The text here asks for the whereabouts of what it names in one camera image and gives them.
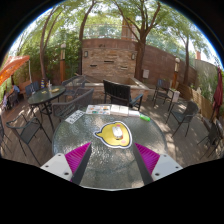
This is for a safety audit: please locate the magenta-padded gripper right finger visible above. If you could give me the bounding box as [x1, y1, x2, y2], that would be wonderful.
[132, 142, 184, 186]

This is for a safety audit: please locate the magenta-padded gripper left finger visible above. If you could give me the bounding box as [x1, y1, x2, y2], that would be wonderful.
[40, 142, 93, 186]

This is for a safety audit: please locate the white computer mouse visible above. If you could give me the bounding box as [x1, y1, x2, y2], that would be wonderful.
[111, 125, 124, 140]

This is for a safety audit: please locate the yellow duck mouse pad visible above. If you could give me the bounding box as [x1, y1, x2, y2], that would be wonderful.
[93, 120, 134, 149]

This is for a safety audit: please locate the black metal mesh chair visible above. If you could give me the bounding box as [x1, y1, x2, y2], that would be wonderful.
[5, 113, 53, 166]
[165, 100, 200, 138]
[197, 119, 224, 159]

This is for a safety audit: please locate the green packet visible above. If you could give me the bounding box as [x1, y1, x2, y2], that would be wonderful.
[139, 113, 152, 122]

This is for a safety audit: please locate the white licence plate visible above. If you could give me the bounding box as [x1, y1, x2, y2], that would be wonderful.
[64, 109, 86, 125]

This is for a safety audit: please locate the thin white box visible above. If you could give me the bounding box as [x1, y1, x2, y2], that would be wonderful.
[128, 109, 142, 118]

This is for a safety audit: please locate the grey wicker chair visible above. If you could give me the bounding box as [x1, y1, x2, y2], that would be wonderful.
[61, 75, 88, 101]
[51, 88, 95, 123]

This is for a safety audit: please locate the printed picture sheet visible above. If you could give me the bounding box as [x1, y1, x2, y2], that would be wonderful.
[85, 104, 112, 116]

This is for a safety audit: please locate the round dark side table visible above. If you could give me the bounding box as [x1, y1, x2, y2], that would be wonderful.
[27, 85, 67, 131]

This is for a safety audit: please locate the blue metal chair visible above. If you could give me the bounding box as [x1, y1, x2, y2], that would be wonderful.
[24, 81, 42, 99]

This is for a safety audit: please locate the dark metal slatted chair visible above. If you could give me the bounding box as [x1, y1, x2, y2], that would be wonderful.
[152, 78, 181, 111]

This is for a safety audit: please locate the closed red parasol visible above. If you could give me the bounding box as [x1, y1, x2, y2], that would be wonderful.
[212, 66, 224, 121]

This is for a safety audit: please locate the black wooden armchair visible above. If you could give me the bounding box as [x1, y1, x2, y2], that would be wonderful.
[102, 79, 144, 112]

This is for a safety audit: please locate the slim tree by fence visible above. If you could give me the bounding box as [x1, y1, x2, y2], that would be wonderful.
[181, 33, 193, 85]

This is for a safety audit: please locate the large forked tree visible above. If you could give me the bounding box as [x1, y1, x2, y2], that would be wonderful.
[109, 0, 168, 81]

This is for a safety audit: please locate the orange parasol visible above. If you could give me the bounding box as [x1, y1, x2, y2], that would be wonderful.
[0, 55, 31, 87]

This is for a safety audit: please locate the thin leaning tree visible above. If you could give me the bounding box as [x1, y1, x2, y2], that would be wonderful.
[39, 6, 61, 79]

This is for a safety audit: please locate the curved trunk tree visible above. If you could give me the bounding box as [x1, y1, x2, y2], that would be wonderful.
[78, 0, 98, 74]

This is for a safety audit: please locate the wooden lamp post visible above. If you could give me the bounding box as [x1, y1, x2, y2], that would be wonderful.
[59, 42, 67, 83]
[172, 57, 181, 89]

